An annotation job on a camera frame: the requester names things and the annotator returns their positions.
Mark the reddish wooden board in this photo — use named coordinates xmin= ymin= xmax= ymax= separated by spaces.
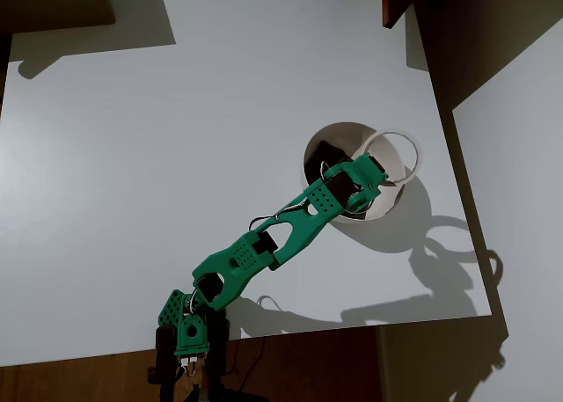
xmin=381 ymin=0 xmax=420 ymax=30

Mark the vertical camera pole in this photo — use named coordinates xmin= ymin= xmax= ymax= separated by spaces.
xmin=153 ymin=324 xmax=178 ymax=402

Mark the thin black cable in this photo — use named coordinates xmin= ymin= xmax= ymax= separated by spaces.
xmin=236 ymin=336 xmax=266 ymax=377

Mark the beige round bowl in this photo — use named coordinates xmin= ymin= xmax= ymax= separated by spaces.
xmin=299 ymin=121 xmax=406 ymax=223

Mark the white ring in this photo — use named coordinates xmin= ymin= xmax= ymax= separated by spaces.
xmin=361 ymin=128 xmax=427 ymax=188

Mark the arm servo cable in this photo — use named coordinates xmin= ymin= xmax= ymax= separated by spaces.
xmin=247 ymin=202 xmax=310 ymax=232

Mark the dark cloth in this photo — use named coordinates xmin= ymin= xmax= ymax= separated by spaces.
xmin=305 ymin=140 xmax=353 ymax=179

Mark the dark brown furniture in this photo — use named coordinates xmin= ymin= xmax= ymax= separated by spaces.
xmin=0 ymin=0 xmax=117 ymax=36

